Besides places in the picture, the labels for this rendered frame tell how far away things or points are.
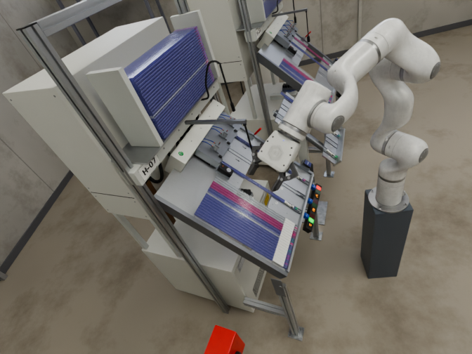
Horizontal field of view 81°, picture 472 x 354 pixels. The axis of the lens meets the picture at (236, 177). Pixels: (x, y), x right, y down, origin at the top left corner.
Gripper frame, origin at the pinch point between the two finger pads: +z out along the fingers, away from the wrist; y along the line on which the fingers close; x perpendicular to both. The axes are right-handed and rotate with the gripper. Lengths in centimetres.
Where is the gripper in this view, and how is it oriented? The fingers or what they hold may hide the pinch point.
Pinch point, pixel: (263, 180)
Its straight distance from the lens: 85.8
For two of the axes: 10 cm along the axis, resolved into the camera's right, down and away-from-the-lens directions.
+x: 4.7, 0.3, 8.8
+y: 7.3, 5.4, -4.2
